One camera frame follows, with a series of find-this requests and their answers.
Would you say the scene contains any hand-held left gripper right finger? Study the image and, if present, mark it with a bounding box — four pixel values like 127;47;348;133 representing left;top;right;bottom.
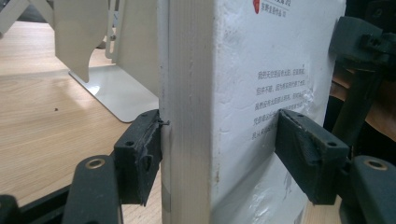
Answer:
274;108;350;205

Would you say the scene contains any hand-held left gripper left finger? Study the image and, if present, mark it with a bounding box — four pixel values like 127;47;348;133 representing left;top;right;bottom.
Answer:
113;108;163;207

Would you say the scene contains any white book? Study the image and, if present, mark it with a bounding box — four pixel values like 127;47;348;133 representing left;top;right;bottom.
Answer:
157;0;347;224

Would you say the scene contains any white metal bookend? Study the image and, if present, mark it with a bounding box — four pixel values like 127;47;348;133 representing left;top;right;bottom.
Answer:
52;0;162;123

